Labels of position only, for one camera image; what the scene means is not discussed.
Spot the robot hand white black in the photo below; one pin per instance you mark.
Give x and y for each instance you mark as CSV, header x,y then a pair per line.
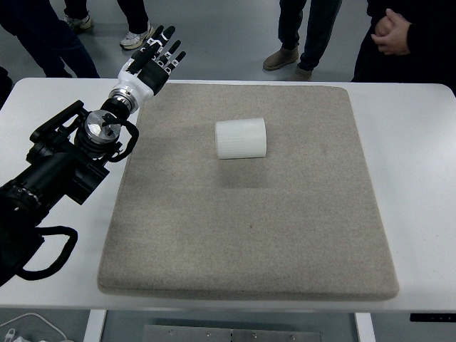
x,y
144,83

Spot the person's hand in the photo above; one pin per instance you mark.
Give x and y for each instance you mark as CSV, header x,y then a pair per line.
x,y
392,44
397,23

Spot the white ribbed cup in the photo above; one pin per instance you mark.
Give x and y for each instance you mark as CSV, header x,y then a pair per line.
x,y
242,139

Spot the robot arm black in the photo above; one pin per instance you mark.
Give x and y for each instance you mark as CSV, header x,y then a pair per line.
x,y
42,174

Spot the person in black top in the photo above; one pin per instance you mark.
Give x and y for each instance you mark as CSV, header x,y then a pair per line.
x,y
427,64

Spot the person with white sneakers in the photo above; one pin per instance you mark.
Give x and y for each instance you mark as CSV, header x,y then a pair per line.
x,y
137,18

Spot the person with brown boots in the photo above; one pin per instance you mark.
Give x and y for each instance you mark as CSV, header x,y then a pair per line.
x,y
313,35

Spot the person in dark trousers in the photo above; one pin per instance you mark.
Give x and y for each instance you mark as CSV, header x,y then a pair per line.
x,y
46,35

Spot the beige fabric mat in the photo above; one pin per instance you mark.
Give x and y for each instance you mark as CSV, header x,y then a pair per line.
x,y
249,231

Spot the white table leg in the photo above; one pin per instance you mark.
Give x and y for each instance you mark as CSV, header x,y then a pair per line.
x,y
364,329
94,327

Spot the grey metal plate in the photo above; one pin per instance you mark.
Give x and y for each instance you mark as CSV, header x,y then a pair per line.
x,y
231,335

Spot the black table control panel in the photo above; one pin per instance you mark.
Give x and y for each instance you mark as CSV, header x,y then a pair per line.
x,y
432,317

